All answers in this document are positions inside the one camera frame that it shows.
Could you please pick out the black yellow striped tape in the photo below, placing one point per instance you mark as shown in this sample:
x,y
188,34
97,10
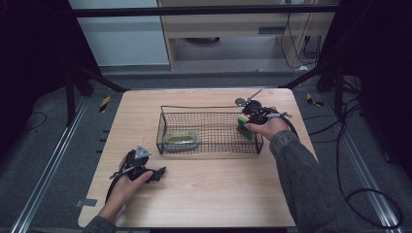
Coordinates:
x,y
104,104
313,100

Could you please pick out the black metal stand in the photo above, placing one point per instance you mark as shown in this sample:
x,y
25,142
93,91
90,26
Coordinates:
x,y
324,76
81,81

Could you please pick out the white cabinet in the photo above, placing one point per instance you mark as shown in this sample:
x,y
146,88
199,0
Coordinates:
x,y
123,39

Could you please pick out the light wooden desk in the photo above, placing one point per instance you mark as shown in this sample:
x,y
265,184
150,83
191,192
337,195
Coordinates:
x,y
226,24

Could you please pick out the green and yellow sponge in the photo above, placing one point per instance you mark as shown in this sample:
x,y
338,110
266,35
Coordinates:
x,y
244,129

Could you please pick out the person's right hand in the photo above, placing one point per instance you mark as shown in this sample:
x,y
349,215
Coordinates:
x,y
270,127

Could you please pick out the grey round table cap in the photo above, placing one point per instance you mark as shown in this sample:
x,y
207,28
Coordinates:
x,y
239,102

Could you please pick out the black horizontal frame bar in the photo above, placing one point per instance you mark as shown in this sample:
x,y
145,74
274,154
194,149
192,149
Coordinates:
x,y
194,10

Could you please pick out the black curtain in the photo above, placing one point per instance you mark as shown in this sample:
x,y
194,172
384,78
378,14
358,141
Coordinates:
x,y
382,64
32,64

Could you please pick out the green soap dish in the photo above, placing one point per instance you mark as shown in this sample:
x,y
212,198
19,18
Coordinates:
x,y
180,140

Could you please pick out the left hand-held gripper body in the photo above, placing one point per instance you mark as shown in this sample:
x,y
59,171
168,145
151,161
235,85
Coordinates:
x,y
137,161

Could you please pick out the person's left hand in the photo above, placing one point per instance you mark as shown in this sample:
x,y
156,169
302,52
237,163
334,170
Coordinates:
x,y
124,191

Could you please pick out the aluminium floor rail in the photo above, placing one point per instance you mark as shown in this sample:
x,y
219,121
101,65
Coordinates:
x,y
45,171
366,168

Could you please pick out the grey metal table bracket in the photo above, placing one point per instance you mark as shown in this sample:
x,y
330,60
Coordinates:
x,y
85,203

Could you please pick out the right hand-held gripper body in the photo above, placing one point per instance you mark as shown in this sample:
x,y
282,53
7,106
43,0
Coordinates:
x,y
256,111

